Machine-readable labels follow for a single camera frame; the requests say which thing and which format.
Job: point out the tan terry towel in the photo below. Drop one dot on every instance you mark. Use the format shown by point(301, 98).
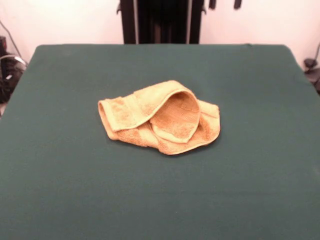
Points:
point(125, 112)

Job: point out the dark green tablecloth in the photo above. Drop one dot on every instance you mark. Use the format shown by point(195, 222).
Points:
point(50, 200)

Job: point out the black box with red light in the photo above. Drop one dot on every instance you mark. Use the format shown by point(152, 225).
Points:
point(2, 45)

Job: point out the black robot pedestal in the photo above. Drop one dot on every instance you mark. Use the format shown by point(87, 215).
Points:
point(162, 22)

